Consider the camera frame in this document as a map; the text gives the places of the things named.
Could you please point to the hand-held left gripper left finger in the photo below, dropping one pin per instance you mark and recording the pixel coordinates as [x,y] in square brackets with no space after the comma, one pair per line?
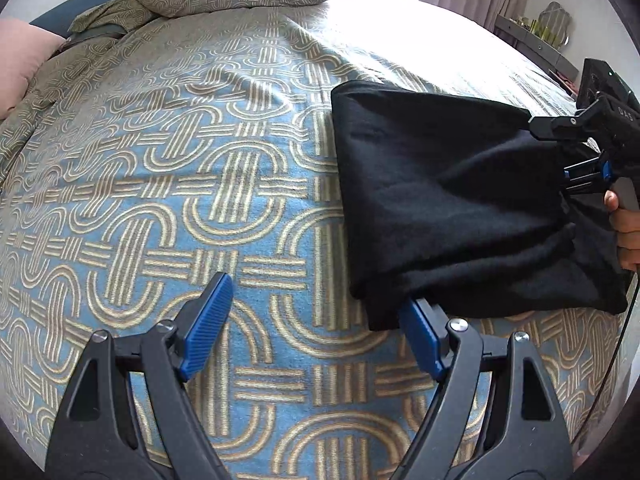
[207,327]

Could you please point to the pink pillow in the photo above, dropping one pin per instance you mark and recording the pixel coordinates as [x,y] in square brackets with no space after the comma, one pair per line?
[22,65]

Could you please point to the blue headboard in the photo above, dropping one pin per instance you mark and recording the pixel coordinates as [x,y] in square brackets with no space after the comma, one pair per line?
[85,5]

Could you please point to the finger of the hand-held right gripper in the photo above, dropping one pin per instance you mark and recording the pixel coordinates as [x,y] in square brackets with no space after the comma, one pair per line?
[560,127]
[592,175]

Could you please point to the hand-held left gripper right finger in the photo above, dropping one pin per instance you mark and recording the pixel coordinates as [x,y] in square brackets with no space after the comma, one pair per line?
[420,340]

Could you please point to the dark pillow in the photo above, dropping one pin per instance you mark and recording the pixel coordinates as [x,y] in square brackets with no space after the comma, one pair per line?
[95,35]

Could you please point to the bed with patterned sheet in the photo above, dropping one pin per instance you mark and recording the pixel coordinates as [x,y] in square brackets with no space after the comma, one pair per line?
[175,185]

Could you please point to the yellow-green bottles on desk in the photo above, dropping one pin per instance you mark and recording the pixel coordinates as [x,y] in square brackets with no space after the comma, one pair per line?
[537,27]

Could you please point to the person's right hand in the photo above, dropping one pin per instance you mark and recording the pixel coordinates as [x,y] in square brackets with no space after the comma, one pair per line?
[630,235]

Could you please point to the black pants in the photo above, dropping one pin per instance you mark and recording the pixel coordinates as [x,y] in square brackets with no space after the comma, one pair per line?
[450,200]

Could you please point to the wavy-edged mirror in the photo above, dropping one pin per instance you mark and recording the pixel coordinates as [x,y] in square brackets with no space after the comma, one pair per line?
[555,22]

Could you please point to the grey dressing desk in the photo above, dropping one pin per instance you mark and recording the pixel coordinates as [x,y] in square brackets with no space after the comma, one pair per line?
[540,45]

